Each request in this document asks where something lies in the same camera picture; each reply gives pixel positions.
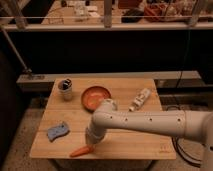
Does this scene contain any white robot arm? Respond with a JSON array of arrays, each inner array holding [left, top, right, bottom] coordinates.
[[85, 99, 213, 171]]

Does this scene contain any metal railing frame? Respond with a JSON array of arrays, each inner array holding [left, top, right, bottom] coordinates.
[[0, 0, 213, 31]]

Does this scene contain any blue sponge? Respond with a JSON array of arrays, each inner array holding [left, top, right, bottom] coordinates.
[[47, 122, 70, 142]]

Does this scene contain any orange ceramic bowl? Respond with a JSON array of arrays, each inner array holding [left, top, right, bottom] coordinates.
[[81, 86, 111, 112]]

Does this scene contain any orange pepper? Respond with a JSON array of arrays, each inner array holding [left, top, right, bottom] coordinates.
[[70, 146, 90, 157]]

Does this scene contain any grey metal beam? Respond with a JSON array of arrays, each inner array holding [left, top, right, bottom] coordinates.
[[16, 71, 203, 92]]

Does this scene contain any white cup with items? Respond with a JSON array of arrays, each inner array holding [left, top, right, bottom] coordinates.
[[58, 79, 72, 101]]

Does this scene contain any black cable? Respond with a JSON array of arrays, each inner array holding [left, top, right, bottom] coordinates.
[[164, 105, 204, 168]]

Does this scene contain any white plastic bottle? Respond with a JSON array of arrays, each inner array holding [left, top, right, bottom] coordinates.
[[129, 88, 151, 112]]

